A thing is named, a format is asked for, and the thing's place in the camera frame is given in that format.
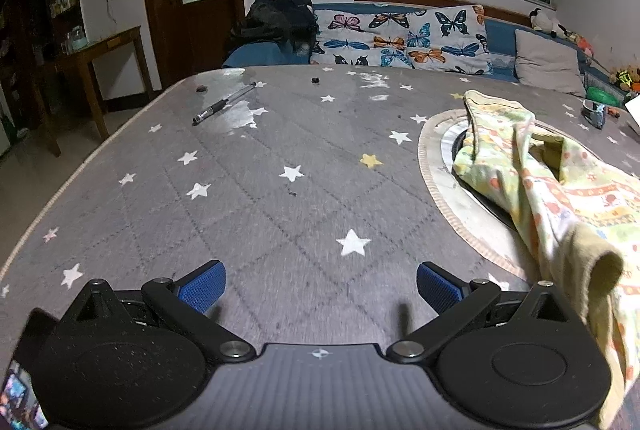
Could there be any yellow-green toy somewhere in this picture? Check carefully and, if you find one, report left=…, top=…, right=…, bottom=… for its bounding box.
left=607, top=66, right=640, bottom=93

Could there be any white paper sheet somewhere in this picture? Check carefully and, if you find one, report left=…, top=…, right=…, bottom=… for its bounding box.
left=622, top=94, right=640, bottom=135

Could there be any green plastic object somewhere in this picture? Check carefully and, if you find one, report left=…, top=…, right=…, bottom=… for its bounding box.
left=585, top=86, right=624, bottom=106

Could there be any blue sofa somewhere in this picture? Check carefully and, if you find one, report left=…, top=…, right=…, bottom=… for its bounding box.
left=222, top=1, right=640, bottom=106

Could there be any grey star-print tablecloth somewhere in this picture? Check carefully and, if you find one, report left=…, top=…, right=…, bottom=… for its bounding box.
left=0, top=66, right=640, bottom=430

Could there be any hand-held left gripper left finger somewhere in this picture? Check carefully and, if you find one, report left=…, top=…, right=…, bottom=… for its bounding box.
left=59, top=260, right=257, bottom=364

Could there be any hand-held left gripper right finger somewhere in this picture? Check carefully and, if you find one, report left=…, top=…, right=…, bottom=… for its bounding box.
left=386, top=261, right=587, bottom=364

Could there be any yellow patterned children's garment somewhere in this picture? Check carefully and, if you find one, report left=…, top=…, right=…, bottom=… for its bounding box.
left=452, top=90, right=640, bottom=430

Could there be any wooden door with frosted glass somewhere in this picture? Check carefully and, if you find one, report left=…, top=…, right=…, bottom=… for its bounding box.
left=137, top=0, right=246, bottom=91

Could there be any small blue toy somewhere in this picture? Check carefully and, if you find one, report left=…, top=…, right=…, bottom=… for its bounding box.
left=581, top=100, right=609, bottom=130

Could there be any dark wooden shelf cabinet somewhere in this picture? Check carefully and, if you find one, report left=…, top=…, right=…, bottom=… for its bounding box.
left=0, top=0, right=87, bottom=151

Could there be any wooden side table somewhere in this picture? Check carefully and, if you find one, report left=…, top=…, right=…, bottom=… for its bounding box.
left=37, top=26, right=156, bottom=159

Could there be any butterfly-print pillow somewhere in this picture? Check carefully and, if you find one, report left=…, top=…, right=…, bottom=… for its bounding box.
left=310, top=4, right=494, bottom=76

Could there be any plain grey pillow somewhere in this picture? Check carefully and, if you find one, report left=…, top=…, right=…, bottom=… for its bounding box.
left=514, top=28, right=587, bottom=98

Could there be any pile of dark clothes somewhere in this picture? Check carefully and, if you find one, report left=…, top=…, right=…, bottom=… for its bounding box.
left=230, top=0, right=321, bottom=56

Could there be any black and silver pen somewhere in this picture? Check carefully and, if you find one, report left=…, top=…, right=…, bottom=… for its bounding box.
left=192, top=82, right=258, bottom=127

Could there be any glass jar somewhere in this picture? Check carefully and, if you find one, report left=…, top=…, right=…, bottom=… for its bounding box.
left=67, top=26, right=89, bottom=53

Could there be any smartphone with lit screen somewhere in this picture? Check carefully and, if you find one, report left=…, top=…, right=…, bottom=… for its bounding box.
left=0, top=309, right=62, bottom=430

